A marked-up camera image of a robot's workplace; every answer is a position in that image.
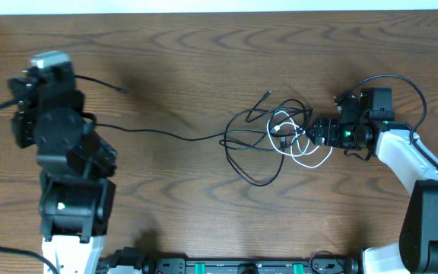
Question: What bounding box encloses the white USB cable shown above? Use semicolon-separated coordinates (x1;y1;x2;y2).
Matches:
266;110;334;170

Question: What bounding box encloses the black USB cable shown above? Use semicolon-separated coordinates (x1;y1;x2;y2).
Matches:
218;90;315;187
74;74;269;142

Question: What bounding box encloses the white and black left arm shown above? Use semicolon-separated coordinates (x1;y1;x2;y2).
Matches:
8;62;117;273

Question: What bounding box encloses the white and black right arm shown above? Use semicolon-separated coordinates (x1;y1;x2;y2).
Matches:
307;88;438;273

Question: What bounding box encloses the black right camera cable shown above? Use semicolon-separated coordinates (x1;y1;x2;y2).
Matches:
335;74;438;187

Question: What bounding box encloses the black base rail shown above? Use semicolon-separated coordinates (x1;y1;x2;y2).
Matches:
95;247;362;274

